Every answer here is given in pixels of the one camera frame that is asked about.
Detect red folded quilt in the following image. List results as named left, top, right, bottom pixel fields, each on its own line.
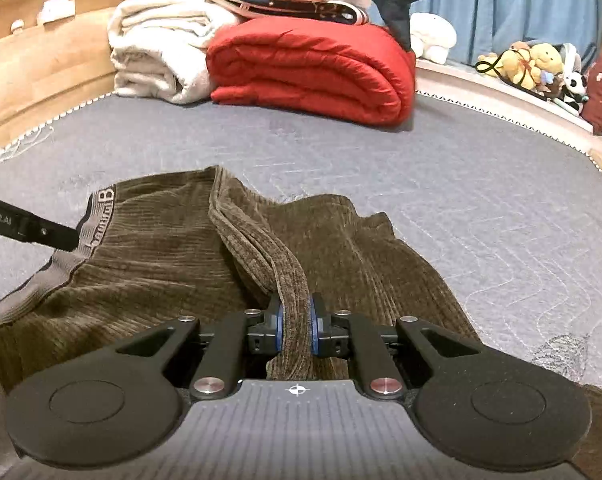
left=206, top=15, right=417, bottom=128

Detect dark blue shark plush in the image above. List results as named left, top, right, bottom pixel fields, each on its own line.
left=156, top=0, right=452, bottom=51

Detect white plush toy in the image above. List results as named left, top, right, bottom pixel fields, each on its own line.
left=410, top=12, right=458, bottom=65

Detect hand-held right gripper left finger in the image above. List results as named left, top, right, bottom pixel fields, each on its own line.
left=113, top=294, right=286, bottom=404

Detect tan plush toy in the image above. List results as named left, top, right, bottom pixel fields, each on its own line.
left=495, top=41, right=539, bottom=92

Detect blue curtain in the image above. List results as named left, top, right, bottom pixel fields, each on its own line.
left=356, top=0, right=602, bottom=68

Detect wooden headboard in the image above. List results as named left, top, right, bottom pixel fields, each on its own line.
left=0, top=0, right=162, bottom=158

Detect brown corduroy pants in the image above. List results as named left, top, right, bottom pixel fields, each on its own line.
left=0, top=165, right=602, bottom=480

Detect beige bedside ledge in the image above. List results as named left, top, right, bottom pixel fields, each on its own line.
left=415, top=57, right=602, bottom=196

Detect panda plush toy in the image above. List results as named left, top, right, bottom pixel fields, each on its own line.
left=561, top=72, right=590, bottom=107

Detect yellow plush toy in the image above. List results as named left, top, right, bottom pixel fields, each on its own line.
left=528, top=42, right=565, bottom=79

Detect white wall socket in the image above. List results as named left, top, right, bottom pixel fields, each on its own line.
left=37, top=0, right=76, bottom=26

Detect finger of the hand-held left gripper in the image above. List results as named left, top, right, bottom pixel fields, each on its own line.
left=0, top=192, right=80, bottom=254

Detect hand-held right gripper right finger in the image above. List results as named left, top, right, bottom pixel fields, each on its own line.
left=308, top=294, right=482, bottom=402

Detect white folded blanket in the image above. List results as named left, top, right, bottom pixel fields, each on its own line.
left=108, top=0, right=242, bottom=106

